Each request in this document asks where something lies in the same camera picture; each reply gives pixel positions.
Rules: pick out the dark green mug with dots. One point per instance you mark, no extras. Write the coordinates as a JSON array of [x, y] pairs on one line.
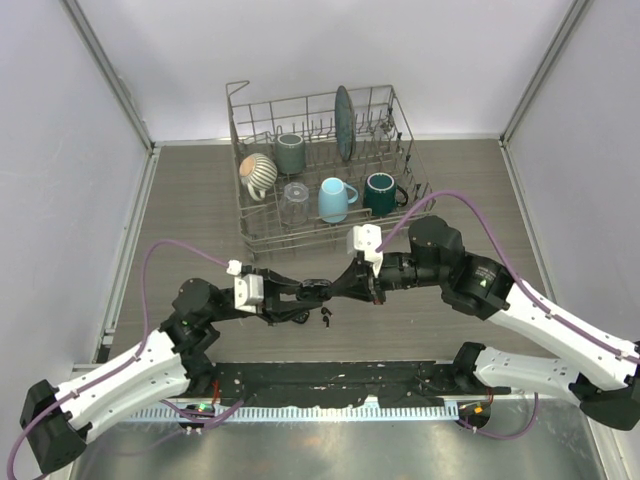
[[382, 194]]

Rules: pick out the white slotted cable duct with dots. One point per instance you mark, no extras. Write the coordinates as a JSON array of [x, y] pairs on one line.
[[370, 410]]

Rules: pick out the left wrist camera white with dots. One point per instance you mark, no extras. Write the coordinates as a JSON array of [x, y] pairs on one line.
[[248, 287]]

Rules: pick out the striped ceramic mug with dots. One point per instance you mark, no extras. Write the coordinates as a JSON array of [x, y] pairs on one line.
[[258, 173]]

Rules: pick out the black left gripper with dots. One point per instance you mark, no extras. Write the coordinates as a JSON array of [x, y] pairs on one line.
[[275, 309]]

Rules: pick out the light blue mug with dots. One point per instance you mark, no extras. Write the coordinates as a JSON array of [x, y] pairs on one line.
[[334, 200]]

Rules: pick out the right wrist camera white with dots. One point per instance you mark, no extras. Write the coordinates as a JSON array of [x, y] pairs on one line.
[[365, 239]]

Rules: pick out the black earbud with stem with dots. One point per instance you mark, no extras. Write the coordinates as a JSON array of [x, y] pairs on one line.
[[326, 316]]

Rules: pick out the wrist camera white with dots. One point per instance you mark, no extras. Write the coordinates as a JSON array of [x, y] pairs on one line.
[[365, 239], [248, 287]]

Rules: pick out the grey ceramic cup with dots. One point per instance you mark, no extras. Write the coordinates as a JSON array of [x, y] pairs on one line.
[[290, 154]]

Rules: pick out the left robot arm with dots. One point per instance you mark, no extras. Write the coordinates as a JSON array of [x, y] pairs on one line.
[[59, 421]]

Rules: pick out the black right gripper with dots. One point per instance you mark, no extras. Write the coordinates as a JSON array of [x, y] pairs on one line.
[[357, 281]]

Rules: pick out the dark teal plate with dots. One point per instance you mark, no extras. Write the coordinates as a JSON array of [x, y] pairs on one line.
[[344, 123]]

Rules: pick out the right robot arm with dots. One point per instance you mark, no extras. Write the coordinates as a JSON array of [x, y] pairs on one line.
[[589, 368]]

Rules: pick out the clear glass tumbler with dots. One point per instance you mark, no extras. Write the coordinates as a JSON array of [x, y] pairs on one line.
[[294, 204]]

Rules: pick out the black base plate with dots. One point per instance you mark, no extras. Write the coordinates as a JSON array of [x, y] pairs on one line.
[[335, 384]]

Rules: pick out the small black earbud case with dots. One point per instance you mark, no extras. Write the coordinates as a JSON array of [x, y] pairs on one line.
[[301, 318]]

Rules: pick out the metal wire dish rack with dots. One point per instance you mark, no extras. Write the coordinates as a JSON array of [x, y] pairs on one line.
[[308, 168]]

